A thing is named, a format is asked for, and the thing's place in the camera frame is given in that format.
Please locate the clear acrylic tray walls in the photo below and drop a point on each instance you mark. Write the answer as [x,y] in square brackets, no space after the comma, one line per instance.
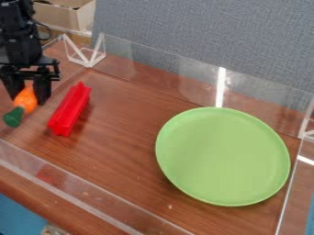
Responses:
[93,182]

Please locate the orange toy carrot green top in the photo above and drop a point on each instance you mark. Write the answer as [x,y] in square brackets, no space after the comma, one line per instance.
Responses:
[24,104]

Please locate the red plastic block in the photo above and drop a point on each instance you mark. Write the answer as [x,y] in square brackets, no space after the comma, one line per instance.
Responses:
[65,114]

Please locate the green round plate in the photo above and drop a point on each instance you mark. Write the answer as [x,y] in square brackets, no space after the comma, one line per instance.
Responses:
[221,156]

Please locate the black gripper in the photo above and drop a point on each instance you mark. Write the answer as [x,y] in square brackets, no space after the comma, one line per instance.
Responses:
[20,50]

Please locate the cardboard box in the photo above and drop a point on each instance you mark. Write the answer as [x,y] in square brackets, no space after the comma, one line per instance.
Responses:
[68,14]

